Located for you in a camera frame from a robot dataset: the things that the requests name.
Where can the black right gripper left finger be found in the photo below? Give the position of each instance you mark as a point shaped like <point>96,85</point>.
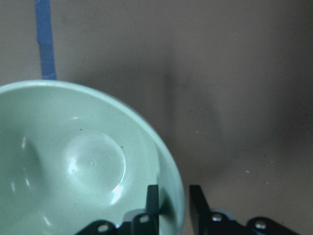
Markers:
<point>144,223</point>

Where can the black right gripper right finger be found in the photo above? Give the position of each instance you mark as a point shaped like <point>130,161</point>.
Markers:
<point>208,222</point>

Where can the green bowl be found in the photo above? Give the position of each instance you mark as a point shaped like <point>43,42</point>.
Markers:
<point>71,155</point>

